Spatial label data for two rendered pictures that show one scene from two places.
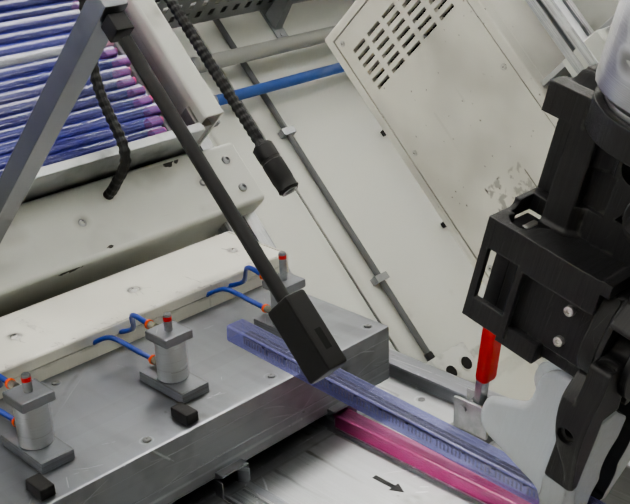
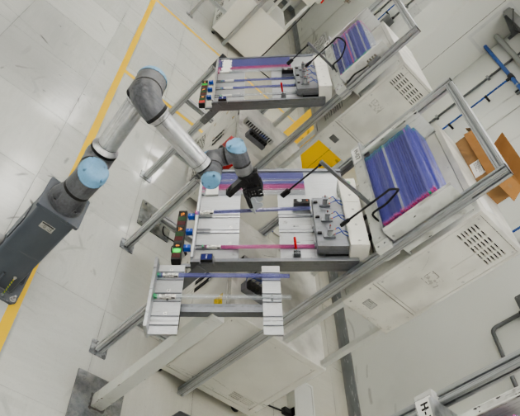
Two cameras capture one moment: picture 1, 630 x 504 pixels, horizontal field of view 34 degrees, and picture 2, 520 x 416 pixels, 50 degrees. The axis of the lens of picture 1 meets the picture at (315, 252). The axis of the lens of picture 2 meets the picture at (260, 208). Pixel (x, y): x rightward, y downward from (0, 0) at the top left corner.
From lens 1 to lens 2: 2.61 m
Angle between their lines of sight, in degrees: 106
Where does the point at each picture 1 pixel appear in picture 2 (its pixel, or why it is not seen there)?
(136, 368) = (336, 219)
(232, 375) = (323, 225)
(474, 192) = not seen: outside the picture
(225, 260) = (356, 237)
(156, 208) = (375, 229)
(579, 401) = not seen: hidden behind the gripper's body
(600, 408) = not seen: hidden behind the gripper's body
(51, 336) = (348, 211)
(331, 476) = (304, 238)
